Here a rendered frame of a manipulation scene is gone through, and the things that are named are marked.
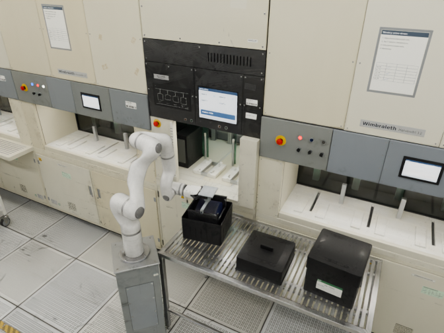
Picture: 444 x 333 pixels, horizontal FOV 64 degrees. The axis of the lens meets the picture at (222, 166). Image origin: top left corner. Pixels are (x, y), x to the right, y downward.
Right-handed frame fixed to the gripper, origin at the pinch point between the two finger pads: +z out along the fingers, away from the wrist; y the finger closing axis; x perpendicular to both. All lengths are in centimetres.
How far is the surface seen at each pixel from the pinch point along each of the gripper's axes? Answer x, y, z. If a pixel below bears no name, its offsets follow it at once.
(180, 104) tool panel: 48, -32, -30
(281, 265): -20, 29, 56
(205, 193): 2.6, 3.0, 0.4
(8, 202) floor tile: -106, -62, -265
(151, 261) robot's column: -30, 40, -23
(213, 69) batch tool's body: 75, -28, -5
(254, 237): -19.7, 9.9, 35.2
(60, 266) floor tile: -106, 3, -141
